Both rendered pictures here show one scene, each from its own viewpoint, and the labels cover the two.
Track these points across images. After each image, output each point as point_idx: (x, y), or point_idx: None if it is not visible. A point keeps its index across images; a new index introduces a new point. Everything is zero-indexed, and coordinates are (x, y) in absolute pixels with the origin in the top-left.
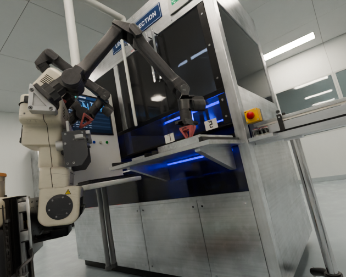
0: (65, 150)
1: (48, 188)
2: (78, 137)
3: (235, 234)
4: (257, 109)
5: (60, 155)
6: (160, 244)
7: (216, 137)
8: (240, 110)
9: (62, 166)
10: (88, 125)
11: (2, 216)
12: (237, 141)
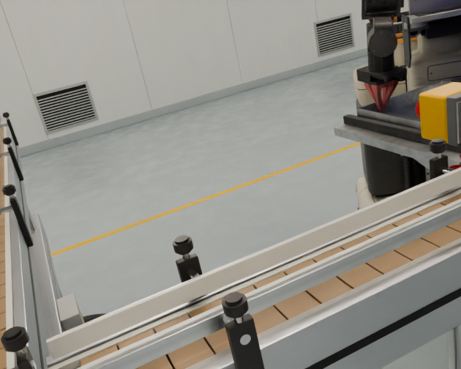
0: (403, 41)
1: (408, 81)
2: (404, 27)
3: None
4: (421, 100)
5: (424, 39)
6: None
7: (380, 126)
8: None
9: (433, 53)
10: None
11: (405, 91)
12: (426, 157)
